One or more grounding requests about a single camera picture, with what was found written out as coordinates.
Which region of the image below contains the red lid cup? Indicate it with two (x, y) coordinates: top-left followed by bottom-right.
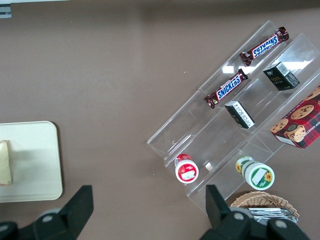
(174, 153), (200, 185)

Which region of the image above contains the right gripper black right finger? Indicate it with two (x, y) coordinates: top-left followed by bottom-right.
(201, 184), (310, 240)

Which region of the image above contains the snickers bar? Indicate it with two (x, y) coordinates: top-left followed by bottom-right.
(203, 68), (249, 110)
(239, 26), (291, 67)

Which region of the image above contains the green lid cup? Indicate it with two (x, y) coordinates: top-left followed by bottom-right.
(235, 155), (276, 191)

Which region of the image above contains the small black box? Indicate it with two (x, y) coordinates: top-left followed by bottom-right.
(224, 100), (256, 130)
(262, 61), (301, 92)

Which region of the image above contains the red plaid cookie box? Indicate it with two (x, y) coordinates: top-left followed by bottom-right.
(270, 84), (320, 150)

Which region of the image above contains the beige plastic tray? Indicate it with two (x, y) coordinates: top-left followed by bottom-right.
(0, 120), (64, 203)

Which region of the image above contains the clear acrylic stepped display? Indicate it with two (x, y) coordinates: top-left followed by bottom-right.
(146, 20), (320, 216)

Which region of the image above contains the small grey device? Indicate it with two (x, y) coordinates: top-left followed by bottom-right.
(0, 4), (13, 19)

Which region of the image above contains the triangular sandwich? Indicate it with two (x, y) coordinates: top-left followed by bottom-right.
(0, 139), (13, 186)

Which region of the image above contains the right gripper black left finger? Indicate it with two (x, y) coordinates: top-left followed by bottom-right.
(0, 184), (94, 240)

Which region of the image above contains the light wicker basket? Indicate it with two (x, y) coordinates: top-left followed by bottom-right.
(229, 191), (301, 219)

